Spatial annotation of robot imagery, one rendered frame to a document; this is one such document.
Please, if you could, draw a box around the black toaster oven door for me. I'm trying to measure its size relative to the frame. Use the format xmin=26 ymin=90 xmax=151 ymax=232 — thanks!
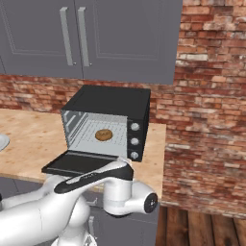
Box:
xmin=41 ymin=150 xmax=120 ymax=179

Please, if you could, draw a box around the black toaster oven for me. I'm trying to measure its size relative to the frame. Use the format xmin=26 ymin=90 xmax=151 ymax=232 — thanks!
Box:
xmin=60 ymin=85 xmax=152 ymax=163

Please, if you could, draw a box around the silver base cupboard handle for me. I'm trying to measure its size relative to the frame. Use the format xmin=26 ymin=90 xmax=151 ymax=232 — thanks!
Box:
xmin=87 ymin=215 xmax=97 ymax=242

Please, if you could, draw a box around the grey base cupboard door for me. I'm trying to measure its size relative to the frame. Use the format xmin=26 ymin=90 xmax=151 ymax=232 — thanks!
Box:
xmin=86 ymin=205 xmax=160 ymax=246

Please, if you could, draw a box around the grey wall cupboard door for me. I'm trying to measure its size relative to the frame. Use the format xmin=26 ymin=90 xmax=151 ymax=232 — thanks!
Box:
xmin=74 ymin=0 xmax=184 ymax=86
xmin=0 ymin=0 xmax=85 ymax=80

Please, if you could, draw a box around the brown bagel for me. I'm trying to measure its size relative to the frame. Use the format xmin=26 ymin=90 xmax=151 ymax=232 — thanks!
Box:
xmin=94 ymin=128 xmax=114 ymax=142

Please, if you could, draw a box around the grey base drawer front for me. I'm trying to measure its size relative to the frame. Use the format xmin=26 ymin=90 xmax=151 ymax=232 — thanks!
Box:
xmin=0 ymin=176 xmax=49 ymax=200

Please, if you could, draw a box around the metal toaster oven rack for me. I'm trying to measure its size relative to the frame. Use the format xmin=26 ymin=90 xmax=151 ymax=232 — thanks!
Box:
xmin=68 ymin=119 xmax=129 ymax=159

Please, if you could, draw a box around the white plate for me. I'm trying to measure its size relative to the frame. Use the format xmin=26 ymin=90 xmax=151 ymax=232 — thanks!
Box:
xmin=0 ymin=134 xmax=11 ymax=152

